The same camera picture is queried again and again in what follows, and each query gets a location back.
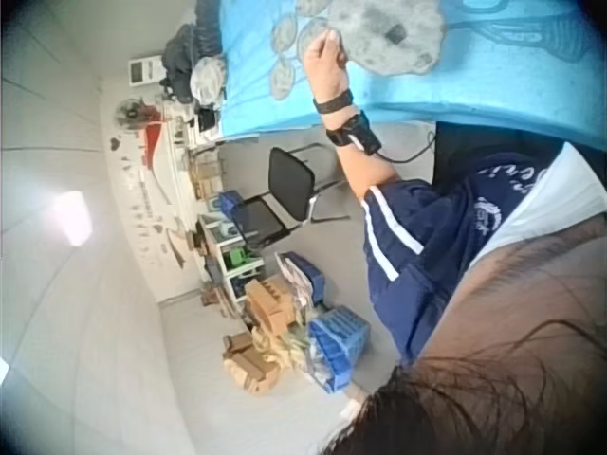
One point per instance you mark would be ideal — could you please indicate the person's left hand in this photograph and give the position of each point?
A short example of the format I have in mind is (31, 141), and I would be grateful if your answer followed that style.
(325, 71)

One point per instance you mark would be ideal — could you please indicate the person's left fingers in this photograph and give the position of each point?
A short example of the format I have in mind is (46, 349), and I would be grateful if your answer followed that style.
(329, 43)

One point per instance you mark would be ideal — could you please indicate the black wrist band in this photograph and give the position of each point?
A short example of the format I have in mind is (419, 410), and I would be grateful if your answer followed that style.
(353, 132)

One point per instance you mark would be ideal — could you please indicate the white plastic bag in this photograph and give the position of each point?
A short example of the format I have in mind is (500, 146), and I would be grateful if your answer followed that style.
(207, 80)

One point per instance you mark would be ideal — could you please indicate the black chair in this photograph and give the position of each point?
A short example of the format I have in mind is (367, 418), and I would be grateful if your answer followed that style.
(289, 182)

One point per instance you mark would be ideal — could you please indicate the blue printed cloth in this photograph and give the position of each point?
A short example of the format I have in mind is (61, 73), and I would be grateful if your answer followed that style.
(474, 95)

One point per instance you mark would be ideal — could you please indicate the cluttered white table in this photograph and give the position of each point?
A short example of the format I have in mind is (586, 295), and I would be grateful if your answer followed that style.
(189, 137)

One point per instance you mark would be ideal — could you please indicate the red and white banner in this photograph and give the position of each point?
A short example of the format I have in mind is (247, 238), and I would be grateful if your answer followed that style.
(154, 142)

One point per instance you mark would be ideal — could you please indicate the small fan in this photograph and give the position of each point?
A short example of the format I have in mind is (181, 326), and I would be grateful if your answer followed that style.
(129, 113)

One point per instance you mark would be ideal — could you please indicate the white shelf with bins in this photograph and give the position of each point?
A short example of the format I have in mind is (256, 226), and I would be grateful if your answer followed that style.
(227, 246)

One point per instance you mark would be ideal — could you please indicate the blue plastic bin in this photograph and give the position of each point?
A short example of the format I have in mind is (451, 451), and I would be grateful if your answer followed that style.
(308, 277)

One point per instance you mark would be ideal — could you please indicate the brown cardboard box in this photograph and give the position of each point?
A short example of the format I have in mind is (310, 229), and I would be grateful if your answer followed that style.
(270, 303)

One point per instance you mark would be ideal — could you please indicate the blue plastic crate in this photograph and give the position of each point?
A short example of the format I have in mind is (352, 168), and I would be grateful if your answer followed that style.
(339, 339)

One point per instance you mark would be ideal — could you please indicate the clear plastic bag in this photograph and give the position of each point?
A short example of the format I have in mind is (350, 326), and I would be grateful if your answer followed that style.
(296, 348)

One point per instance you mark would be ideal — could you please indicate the white wall panel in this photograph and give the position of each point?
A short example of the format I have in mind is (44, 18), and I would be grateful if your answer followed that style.
(142, 70)

